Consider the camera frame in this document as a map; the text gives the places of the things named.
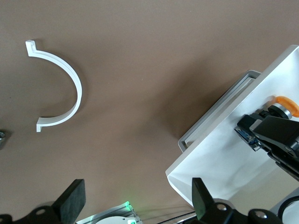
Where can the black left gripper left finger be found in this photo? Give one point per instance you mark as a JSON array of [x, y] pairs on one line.
[[46, 214]]

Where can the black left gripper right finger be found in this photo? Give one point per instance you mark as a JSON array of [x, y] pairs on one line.
[[222, 214]]

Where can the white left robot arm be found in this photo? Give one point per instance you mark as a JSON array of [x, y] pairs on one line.
[[114, 220]]

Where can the small silver metal part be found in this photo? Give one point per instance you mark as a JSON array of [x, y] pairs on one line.
[[2, 140]]

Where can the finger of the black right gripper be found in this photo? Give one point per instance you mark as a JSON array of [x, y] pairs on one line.
[[287, 163], [275, 130]]

